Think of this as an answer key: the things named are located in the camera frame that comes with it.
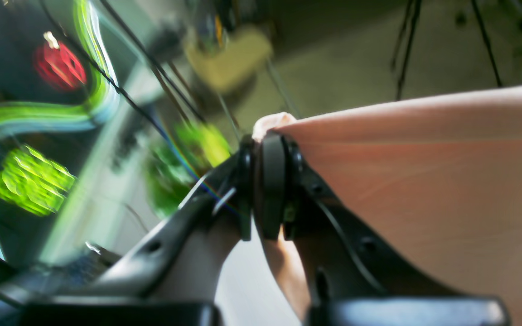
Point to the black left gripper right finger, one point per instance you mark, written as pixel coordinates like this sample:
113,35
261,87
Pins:
355,277

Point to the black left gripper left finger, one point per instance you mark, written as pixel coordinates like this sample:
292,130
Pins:
170,277

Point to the peach T-shirt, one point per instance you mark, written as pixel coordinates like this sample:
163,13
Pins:
440,178

